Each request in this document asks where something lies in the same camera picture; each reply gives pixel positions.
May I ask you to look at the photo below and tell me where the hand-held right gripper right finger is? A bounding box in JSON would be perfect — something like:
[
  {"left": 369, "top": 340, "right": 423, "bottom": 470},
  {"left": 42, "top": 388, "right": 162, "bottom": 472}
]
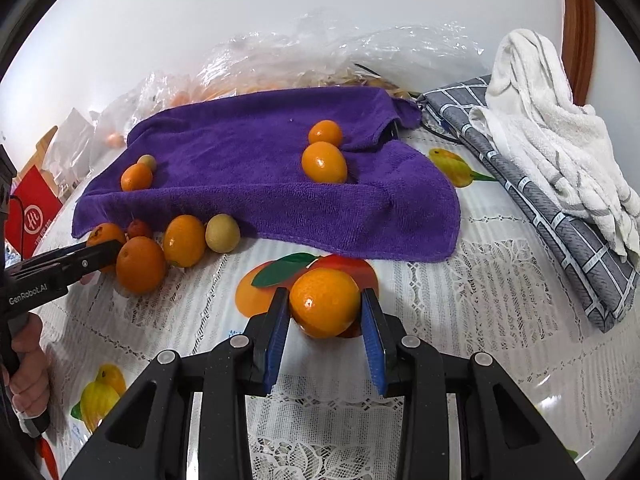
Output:
[{"left": 361, "top": 287, "right": 586, "bottom": 480}]

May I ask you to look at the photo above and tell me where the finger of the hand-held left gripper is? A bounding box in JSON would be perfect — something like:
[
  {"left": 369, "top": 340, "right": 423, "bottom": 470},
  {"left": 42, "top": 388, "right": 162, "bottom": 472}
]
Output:
[{"left": 5, "top": 239, "right": 124, "bottom": 286}]

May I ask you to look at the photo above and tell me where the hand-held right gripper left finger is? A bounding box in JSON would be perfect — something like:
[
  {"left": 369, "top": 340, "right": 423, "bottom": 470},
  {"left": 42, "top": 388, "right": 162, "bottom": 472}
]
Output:
[{"left": 62, "top": 287, "right": 292, "bottom": 480}]

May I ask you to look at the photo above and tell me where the round orange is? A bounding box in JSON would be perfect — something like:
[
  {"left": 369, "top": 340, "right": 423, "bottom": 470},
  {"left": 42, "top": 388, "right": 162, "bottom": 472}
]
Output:
[
  {"left": 289, "top": 267, "right": 362, "bottom": 339},
  {"left": 163, "top": 214, "right": 207, "bottom": 268},
  {"left": 116, "top": 236, "right": 168, "bottom": 295},
  {"left": 308, "top": 120, "right": 344, "bottom": 147},
  {"left": 86, "top": 222, "right": 127, "bottom": 275}
]

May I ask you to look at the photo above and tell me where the small orange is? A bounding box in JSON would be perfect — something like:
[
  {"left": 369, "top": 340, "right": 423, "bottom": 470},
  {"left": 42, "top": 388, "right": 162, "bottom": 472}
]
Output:
[{"left": 120, "top": 163, "right": 154, "bottom": 192}]

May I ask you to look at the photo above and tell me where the oval orange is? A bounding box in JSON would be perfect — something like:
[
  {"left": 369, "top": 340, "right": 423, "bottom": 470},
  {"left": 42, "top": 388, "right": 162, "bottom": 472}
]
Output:
[{"left": 301, "top": 141, "right": 348, "bottom": 184}]

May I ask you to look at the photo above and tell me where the pile of tan fruits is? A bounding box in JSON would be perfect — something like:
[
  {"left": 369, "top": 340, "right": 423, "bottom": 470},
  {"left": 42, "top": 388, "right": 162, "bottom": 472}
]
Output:
[{"left": 295, "top": 72, "right": 416, "bottom": 98}]

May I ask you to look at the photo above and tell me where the person's left hand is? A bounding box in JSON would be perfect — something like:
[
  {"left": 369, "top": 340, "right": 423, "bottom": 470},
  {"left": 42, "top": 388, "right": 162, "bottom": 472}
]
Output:
[{"left": 10, "top": 311, "right": 52, "bottom": 417}]

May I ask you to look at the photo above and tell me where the red paper bag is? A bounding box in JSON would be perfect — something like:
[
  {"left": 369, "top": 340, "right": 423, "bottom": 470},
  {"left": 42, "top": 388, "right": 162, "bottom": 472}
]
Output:
[{"left": 11, "top": 165, "right": 63, "bottom": 258}]

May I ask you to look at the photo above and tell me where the fruit print tablecloth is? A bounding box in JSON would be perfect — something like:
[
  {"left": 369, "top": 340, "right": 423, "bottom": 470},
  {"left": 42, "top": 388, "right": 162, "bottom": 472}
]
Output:
[{"left": 35, "top": 125, "right": 640, "bottom": 480}]

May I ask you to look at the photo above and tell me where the white plastic bag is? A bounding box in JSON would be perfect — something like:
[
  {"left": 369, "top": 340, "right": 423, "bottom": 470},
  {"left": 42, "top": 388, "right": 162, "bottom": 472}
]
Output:
[{"left": 50, "top": 107, "right": 101, "bottom": 186}]

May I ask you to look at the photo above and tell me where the wooden chair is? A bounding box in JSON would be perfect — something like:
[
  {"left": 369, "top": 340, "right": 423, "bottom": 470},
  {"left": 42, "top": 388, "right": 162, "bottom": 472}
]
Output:
[{"left": 17, "top": 125, "right": 60, "bottom": 181}]

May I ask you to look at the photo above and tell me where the purple towel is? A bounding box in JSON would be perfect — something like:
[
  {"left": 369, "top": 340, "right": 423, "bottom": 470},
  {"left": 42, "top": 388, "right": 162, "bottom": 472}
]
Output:
[{"left": 71, "top": 86, "right": 462, "bottom": 263}]

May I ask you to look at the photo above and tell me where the clear bag with orange fruit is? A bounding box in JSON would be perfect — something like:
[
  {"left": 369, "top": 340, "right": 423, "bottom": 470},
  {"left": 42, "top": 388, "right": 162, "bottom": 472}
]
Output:
[{"left": 97, "top": 72, "right": 201, "bottom": 131}]

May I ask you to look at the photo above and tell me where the grey checked cloth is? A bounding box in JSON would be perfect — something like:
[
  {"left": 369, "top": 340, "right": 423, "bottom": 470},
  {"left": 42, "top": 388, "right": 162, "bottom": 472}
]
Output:
[{"left": 417, "top": 75, "right": 640, "bottom": 333}]

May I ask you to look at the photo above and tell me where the pile of bagged oranges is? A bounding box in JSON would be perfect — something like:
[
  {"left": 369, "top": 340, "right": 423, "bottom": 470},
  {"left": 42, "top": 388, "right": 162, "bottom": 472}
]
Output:
[{"left": 170, "top": 77, "right": 286, "bottom": 103}]

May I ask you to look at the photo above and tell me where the white striped towel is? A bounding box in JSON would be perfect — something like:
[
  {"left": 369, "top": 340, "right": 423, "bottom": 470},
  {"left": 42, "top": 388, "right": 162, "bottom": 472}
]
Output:
[{"left": 469, "top": 29, "right": 640, "bottom": 263}]

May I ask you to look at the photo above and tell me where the large clear plastic bag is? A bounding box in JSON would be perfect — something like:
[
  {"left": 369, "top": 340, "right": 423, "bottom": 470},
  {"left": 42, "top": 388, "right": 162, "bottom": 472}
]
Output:
[{"left": 197, "top": 7, "right": 486, "bottom": 98}]

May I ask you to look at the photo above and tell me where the brown wooden door frame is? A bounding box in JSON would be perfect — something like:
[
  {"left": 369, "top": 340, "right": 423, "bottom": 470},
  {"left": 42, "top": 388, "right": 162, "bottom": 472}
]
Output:
[{"left": 560, "top": 0, "right": 597, "bottom": 106}]

